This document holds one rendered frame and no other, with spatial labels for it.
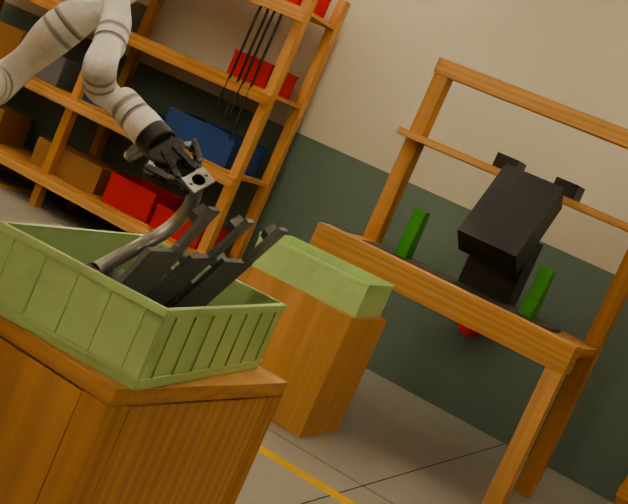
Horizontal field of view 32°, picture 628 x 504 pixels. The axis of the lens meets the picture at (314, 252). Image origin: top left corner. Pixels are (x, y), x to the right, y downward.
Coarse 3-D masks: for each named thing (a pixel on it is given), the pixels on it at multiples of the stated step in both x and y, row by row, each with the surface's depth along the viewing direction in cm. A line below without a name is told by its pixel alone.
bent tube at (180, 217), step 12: (204, 168) 216; (192, 180) 216; (204, 180) 215; (192, 192) 213; (192, 204) 219; (180, 216) 221; (156, 228) 222; (168, 228) 221; (144, 240) 218; (156, 240) 220; (120, 252) 215; (132, 252) 216; (96, 264) 212; (108, 264) 213; (120, 264) 216
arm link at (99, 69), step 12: (96, 36) 226; (108, 36) 225; (120, 36) 226; (96, 48) 222; (108, 48) 223; (120, 48) 225; (84, 60) 220; (96, 60) 219; (108, 60) 220; (84, 72) 220; (96, 72) 218; (108, 72) 219; (84, 84) 223; (96, 84) 221; (108, 84) 222
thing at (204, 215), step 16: (208, 208) 216; (192, 224) 217; (208, 224) 221; (192, 240) 221; (144, 256) 210; (160, 256) 215; (176, 256) 222; (128, 272) 211; (144, 272) 215; (160, 272) 222; (144, 288) 222
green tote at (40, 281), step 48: (0, 240) 217; (48, 240) 233; (96, 240) 251; (0, 288) 216; (48, 288) 213; (96, 288) 209; (240, 288) 264; (48, 336) 212; (96, 336) 209; (144, 336) 205; (192, 336) 219; (240, 336) 243; (144, 384) 208
